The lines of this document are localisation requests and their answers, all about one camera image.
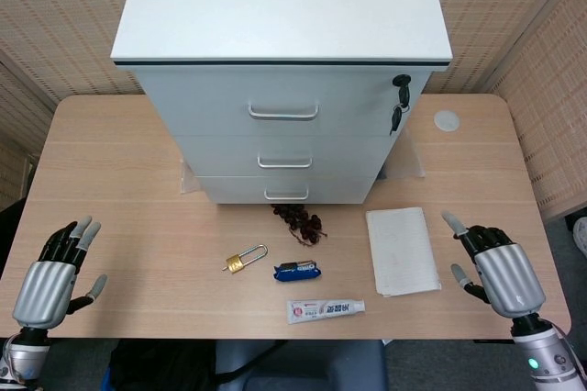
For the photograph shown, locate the white shoe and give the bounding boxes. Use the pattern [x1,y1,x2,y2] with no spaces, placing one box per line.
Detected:
[572,216,587,257]

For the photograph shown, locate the white lined paper notebook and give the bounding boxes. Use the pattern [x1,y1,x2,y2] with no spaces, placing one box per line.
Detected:
[365,207,442,297]

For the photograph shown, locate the black hanging key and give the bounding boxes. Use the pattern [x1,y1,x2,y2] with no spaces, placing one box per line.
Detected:
[389,105,407,136]

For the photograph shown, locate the silver metal drawer handle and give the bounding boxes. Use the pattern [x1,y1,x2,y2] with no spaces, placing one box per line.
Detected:
[248,99,320,122]
[257,153,314,170]
[263,186,310,202]

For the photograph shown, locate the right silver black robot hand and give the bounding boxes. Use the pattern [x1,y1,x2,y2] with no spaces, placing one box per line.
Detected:
[440,210,548,319]

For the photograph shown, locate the grey round cable grommet cap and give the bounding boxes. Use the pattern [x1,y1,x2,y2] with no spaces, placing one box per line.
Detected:
[433,109,461,132]

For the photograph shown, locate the dark purple grape bunch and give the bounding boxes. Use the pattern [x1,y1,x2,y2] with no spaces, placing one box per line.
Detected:
[270,204,329,248]

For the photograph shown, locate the white drawer cabinet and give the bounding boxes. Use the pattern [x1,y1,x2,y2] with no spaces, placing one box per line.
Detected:
[110,0,455,206]

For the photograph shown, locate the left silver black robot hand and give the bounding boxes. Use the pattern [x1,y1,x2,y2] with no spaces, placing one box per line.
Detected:
[12,215,109,330]

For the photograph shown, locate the black chair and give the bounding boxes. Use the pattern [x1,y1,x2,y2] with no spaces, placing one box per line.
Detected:
[0,196,29,275]

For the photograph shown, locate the grey metal drawer front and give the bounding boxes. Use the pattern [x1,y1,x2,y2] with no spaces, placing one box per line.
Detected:
[173,134,396,179]

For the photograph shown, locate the blue Oreo cookie pack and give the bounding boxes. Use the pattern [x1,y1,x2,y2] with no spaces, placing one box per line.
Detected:
[272,261,323,283]

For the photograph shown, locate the large white cabinet drawer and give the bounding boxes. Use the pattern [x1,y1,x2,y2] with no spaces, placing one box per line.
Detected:
[136,69,433,138]

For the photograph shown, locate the black key in lock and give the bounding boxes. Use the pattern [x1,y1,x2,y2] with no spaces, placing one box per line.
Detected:
[392,73,414,110]

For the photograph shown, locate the brass long-shackle padlock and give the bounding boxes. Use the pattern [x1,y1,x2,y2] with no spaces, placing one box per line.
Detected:
[222,243,270,274]

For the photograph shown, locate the white toothpaste tube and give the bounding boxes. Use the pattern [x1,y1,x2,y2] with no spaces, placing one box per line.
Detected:
[286,298,367,326]

